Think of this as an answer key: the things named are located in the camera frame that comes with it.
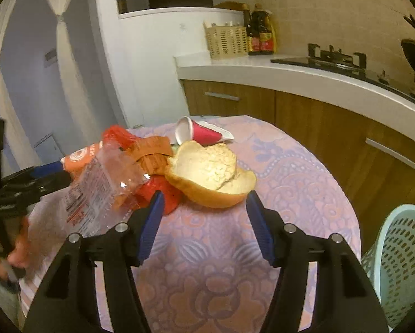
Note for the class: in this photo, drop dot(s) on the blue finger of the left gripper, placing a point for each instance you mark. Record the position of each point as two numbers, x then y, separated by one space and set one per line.
53 168

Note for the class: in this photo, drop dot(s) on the wooden base cabinets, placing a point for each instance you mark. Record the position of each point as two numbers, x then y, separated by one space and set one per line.
374 164

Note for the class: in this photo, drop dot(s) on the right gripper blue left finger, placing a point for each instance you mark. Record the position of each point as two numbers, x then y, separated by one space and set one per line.
149 221

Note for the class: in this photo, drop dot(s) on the beige woven basket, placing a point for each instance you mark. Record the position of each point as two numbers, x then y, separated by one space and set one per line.
226 42

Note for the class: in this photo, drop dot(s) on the black gas stove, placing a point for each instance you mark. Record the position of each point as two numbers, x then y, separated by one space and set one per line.
353 65

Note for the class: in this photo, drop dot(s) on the white curtain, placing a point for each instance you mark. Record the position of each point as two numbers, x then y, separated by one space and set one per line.
76 94

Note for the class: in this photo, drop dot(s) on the clear printed plastic bag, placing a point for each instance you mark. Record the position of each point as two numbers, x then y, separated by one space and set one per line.
104 194

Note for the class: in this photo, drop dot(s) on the dark sauce bottle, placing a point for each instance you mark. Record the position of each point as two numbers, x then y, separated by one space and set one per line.
253 46

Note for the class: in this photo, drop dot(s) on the orange snack packet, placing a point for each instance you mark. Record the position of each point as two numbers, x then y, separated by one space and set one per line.
151 154

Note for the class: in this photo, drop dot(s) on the person's left hand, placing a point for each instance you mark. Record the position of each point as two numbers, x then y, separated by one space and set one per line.
19 257

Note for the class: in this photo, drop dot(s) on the white kitchen countertop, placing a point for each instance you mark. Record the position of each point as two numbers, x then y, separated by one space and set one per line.
376 103

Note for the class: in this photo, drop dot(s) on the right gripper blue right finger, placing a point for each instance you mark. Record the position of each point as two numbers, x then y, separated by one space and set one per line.
257 216

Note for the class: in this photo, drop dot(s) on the pink paper cup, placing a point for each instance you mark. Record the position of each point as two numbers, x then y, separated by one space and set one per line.
186 129

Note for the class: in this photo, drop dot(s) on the red plastic bag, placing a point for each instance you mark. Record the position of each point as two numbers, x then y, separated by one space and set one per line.
172 196

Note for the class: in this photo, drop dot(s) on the light blue trash basket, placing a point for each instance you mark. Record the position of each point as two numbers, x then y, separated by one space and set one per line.
390 264

